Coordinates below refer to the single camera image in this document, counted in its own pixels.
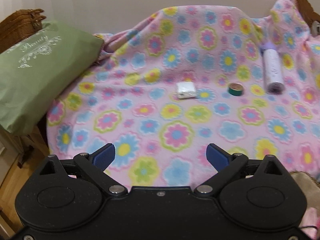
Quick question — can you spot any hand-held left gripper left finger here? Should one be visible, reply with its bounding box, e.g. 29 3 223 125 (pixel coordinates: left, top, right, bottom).
39 143 128 196

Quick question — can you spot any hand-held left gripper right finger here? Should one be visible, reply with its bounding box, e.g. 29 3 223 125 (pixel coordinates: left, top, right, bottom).
194 143 292 197

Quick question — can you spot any pink floral fleece blanket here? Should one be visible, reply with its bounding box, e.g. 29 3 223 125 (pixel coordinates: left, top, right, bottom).
46 0 320 238

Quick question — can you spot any green tape roll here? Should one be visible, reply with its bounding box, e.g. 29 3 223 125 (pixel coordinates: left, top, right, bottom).
227 83 245 97

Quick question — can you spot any white tissue packet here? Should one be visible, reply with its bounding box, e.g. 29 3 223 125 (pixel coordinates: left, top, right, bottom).
176 81 197 100

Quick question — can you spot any light wooden cabinet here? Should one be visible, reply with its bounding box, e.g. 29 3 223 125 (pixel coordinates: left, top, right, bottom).
0 126 50 173

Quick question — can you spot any beige fuzzy cloth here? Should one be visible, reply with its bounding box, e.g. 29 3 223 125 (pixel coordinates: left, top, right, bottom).
291 171 320 208

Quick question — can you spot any green printed cloth bag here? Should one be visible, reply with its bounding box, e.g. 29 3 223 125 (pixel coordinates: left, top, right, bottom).
0 21 105 133

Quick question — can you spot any white and purple bottle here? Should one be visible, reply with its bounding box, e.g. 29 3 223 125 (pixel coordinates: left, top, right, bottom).
260 42 285 94

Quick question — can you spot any brown wicker basket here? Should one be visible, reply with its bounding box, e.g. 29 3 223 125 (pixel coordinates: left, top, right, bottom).
0 8 47 53

